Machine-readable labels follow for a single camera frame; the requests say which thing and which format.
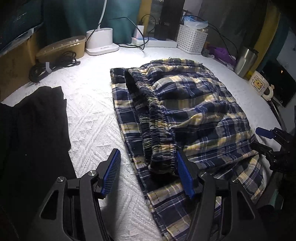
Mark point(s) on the teal curtain left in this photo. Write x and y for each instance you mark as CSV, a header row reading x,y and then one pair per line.
x,y
65,19

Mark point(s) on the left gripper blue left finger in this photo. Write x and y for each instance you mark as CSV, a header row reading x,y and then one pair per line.
x,y
107,172

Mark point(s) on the white power strip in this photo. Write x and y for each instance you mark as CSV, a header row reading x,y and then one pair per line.
x,y
152,42

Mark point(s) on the yellow teal curtain right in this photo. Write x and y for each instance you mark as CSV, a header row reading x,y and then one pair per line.
x,y
273,35

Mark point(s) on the white cartoon mug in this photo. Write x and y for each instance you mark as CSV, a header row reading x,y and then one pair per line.
x,y
261,86

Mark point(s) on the white textured table cloth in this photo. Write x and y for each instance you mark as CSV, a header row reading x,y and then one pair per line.
x,y
94,131

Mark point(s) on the white charger plug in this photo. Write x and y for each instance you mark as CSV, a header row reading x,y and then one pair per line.
x,y
139,30

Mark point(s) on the stainless steel tumbler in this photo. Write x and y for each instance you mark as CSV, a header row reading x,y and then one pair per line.
x,y
246,59

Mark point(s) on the white desk lamp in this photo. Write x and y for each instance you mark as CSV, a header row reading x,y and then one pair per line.
x,y
100,40

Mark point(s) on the purple plastic bag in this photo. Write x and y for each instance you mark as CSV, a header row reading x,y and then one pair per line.
x,y
221,53

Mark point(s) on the brown cardboard box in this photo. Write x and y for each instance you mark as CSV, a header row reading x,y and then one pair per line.
x,y
16,63

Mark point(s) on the white perforated basket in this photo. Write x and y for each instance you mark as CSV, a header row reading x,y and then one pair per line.
x,y
190,40

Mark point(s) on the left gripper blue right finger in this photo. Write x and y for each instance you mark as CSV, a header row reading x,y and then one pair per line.
x,y
188,173

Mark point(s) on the tan oval lidded container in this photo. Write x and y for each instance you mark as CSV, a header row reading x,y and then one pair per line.
x,y
53,51

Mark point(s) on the black folded garment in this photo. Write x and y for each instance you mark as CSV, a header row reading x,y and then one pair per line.
x,y
35,148

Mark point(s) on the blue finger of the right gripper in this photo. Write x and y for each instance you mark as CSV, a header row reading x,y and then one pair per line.
x,y
265,133

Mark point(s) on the blue yellow plaid pants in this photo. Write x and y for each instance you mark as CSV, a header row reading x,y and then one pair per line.
x,y
172,104

